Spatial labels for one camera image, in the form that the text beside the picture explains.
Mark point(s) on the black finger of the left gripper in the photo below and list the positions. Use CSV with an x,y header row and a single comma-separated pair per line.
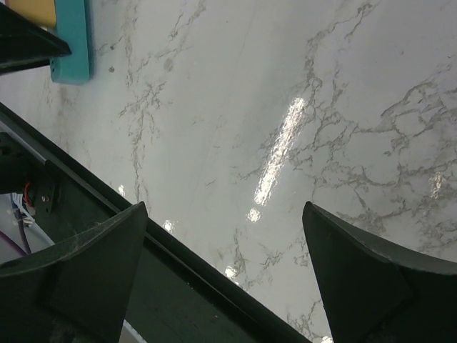
x,y
25,45

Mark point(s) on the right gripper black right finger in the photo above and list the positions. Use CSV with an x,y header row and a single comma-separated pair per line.
x,y
374,290

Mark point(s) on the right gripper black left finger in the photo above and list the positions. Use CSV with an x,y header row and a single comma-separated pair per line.
x,y
76,290

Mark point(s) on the yellow plug adapter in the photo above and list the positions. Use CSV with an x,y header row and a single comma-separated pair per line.
x,y
40,12

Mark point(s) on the teal power strip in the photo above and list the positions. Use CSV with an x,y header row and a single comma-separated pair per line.
x,y
73,26

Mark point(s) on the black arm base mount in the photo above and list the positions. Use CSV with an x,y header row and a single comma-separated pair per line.
x,y
23,174

